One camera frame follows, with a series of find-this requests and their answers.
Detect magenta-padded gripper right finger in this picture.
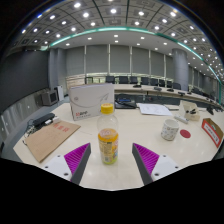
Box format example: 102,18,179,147
131,142,183,186

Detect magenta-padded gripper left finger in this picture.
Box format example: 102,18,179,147
42,142,92,186

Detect yellow-capped orange drink bottle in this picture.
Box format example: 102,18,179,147
96,102,120,165

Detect brown paper envelope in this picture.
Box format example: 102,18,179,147
24,119,82,164

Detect white patterned mug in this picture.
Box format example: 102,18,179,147
160,118,180,142

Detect white paper sheet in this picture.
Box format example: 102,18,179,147
137,102,174,117

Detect black flat device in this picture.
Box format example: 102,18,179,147
32,112,56,127

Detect white cardboard box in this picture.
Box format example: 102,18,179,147
68,83,116,121

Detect black desk phone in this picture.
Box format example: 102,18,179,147
114,94,138,110

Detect white desk organizer tray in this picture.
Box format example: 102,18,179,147
178,100,201,122

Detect grey box monitor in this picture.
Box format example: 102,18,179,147
41,89,60,107

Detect white computer tower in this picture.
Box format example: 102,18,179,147
54,84,65,102

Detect black desk microphones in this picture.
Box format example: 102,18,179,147
132,83,188,98

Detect red open cardboard box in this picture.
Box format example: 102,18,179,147
201,117,224,149

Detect black microphone base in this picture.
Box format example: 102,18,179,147
205,105,215,116

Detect row of black chairs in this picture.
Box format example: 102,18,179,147
84,75,183,91

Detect ceiling spot lights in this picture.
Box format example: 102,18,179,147
19,1,224,78

